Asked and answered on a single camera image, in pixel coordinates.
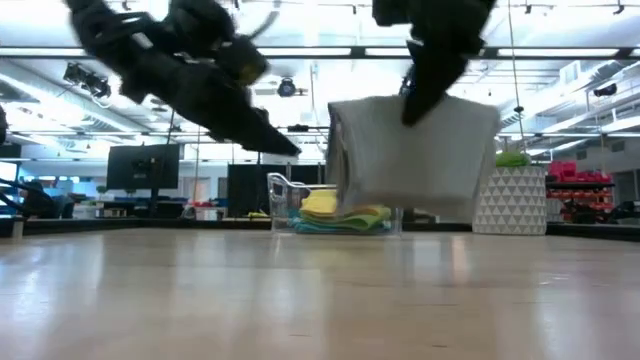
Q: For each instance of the green microfiber towel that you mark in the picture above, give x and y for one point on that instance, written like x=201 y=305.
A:
x=360 y=220

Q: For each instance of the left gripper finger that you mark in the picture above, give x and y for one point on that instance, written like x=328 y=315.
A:
x=265 y=137

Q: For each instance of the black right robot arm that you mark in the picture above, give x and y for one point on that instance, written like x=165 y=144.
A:
x=440 y=20

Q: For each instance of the black background rig frame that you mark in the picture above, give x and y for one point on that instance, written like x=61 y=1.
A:
x=300 y=128

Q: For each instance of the red storage bins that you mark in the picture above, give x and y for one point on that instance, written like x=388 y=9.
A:
x=575 y=172

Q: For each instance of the black ceiling device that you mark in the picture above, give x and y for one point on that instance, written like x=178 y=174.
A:
x=605 y=90
x=87 y=80

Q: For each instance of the clear plastic bin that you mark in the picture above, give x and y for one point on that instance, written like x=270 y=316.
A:
x=280 y=200

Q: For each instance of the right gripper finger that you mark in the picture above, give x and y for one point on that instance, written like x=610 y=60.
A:
x=425 y=95

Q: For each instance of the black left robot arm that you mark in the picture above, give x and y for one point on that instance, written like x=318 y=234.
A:
x=135 y=45

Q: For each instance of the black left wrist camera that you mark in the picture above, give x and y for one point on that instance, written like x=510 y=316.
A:
x=242 y=62

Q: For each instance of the black round camera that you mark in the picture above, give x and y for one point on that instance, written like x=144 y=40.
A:
x=286 y=87

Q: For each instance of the black bar with light strips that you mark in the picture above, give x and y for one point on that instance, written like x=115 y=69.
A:
x=310 y=51

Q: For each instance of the grey microfiber towel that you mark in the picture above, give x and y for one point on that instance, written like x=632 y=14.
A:
x=410 y=155

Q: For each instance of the blue microfiber towel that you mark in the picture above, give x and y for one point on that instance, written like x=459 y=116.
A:
x=340 y=229

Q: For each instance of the yellow microfiber towel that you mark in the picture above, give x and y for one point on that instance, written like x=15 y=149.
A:
x=320 y=202

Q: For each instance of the succulent in patterned white pot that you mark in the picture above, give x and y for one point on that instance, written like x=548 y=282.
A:
x=515 y=200

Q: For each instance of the black monitor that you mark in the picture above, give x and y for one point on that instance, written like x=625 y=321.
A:
x=142 y=167

